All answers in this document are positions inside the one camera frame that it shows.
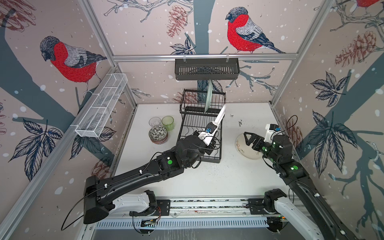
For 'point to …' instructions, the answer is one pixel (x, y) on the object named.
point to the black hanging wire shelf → (207, 68)
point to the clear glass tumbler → (154, 121)
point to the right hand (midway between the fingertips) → (249, 136)
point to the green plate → (209, 95)
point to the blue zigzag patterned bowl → (159, 143)
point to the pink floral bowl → (158, 134)
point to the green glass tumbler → (168, 122)
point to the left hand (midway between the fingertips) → (214, 130)
